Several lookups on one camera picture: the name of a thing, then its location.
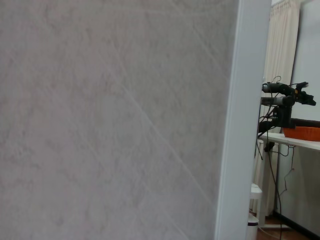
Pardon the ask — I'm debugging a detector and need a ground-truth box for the white trash bin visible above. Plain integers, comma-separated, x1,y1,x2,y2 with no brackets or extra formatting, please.
246,213,260,240

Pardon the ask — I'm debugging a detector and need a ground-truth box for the white desk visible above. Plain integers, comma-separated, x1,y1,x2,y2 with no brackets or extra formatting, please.
256,131,320,230

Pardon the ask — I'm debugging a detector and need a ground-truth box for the black cable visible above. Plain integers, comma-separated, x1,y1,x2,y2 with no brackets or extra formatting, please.
264,141,288,240

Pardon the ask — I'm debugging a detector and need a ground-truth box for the beige curtain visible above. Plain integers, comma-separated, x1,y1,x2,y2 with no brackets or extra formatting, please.
249,0,300,218

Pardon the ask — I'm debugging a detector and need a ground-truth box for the orange basket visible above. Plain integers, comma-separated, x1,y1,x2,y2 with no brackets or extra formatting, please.
281,126,320,142

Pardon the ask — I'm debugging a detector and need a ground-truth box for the thin red cable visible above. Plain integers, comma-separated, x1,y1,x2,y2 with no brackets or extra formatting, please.
278,144,297,199

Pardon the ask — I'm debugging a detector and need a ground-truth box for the white partition frame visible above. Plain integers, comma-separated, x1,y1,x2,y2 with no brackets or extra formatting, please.
214,0,273,240

